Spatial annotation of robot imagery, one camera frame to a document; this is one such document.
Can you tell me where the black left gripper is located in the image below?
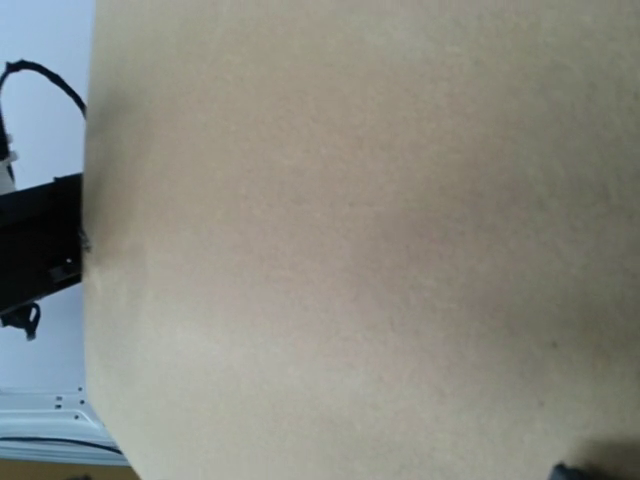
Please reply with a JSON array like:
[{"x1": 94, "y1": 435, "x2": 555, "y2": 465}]
[{"x1": 1, "y1": 173, "x2": 86, "y2": 341}]

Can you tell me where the brown cardboard backing board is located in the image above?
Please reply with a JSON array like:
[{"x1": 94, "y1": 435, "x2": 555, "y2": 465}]
[{"x1": 83, "y1": 1, "x2": 639, "y2": 479}]

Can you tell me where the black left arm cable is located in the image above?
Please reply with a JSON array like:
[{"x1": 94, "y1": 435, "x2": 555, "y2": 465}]
[{"x1": 0, "y1": 59, "x2": 89, "y2": 146}]

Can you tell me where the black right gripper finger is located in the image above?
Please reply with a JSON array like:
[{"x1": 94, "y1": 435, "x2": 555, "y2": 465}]
[{"x1": 549, "y1": 463, "x2": 600, "y2": 480}]

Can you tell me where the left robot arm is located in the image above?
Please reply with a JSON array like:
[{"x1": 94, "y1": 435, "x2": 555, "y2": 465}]
[{"x1": 1, "y1": 174, "x2": 127, "y2": 466}]

